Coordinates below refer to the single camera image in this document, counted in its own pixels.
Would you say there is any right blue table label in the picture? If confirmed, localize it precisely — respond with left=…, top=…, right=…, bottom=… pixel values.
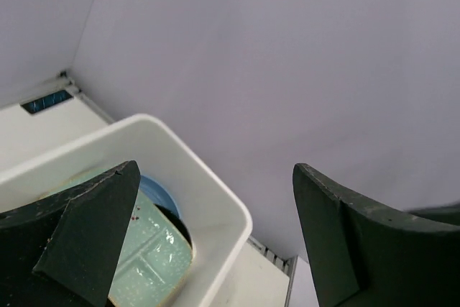
left=20, top=89, right=73, bottom=114

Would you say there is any pale blue rectangular divided plate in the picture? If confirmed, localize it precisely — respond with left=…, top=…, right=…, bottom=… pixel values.
left=39, top=166, right=194, bottom=307

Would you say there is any white plastic bin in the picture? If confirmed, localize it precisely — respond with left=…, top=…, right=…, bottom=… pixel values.
left=1, top=114, right=252, bottom=306

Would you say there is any light blue round plate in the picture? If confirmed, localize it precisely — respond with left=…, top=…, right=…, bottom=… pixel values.
left=139, top=175, right=182, bottom=219

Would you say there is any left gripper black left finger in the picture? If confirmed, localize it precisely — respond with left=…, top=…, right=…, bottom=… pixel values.
left=1, top=160, right=140, bottom=306

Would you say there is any black round plate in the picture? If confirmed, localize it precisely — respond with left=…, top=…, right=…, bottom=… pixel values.
left=155, top=204, right=193, bottom=247

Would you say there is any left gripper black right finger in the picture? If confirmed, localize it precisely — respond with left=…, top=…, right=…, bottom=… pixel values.
left=293, top=163, right=459, bottom=306

